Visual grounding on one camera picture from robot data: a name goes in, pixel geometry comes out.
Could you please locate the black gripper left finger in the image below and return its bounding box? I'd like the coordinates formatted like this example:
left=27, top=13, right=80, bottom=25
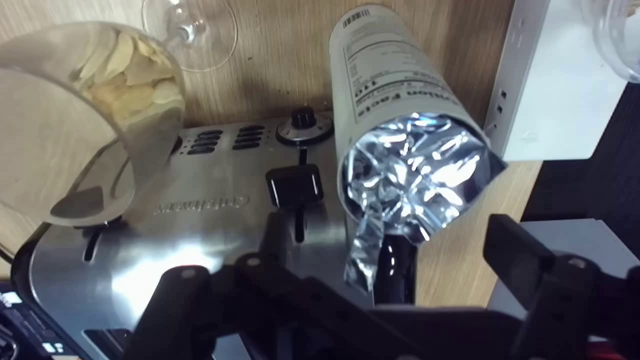
left=121, top=212, right=371, bottom=360

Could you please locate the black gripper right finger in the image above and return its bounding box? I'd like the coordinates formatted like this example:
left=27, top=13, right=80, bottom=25
left=482, top=214, right=640, bottom=360

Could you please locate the white foil-lined packet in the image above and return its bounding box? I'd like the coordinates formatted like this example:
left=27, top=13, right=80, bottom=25
left=328, top=3, right=506, bottom=291

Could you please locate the black silver four-slot toaster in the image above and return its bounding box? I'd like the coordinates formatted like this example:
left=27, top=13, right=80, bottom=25
left=12, top=108, right=370, bottom=360

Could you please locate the white rectangular box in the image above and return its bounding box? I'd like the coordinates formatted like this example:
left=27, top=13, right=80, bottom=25
left=483, top=0, right=625, bottom=159

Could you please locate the clear plastic cup with chips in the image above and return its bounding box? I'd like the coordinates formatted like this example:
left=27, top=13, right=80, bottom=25
left=0, top=21, right=185, bottom=226

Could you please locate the clear wine glass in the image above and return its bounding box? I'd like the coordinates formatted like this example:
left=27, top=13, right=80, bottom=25
left=140, top=0, right=237, bottom=72

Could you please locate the clear round plastic container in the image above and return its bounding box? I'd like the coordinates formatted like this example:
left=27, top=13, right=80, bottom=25
left=589, top=0, right=640, bottom=84

